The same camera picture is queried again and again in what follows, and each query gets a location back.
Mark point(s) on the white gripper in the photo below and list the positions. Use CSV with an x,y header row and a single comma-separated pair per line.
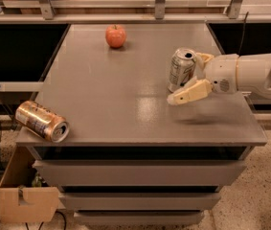
x,y
220,71

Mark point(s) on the white 7up can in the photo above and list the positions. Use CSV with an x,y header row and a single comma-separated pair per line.
x,y
182,66

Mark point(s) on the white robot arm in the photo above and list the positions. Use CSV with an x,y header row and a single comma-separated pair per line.
x,y
194,76

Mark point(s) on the red apple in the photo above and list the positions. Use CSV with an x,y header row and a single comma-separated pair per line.
x,y
115,36

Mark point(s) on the gold soda can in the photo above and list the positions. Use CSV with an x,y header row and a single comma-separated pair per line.
x,y
42,121

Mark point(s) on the grey drawer cabinet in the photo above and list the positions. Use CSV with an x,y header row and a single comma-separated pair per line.
x,y
130,157

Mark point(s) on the cardboard box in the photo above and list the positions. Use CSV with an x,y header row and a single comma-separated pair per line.
x,y
20,202

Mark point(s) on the metal shelf frame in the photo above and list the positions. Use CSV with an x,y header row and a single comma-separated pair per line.
x,y
134,11

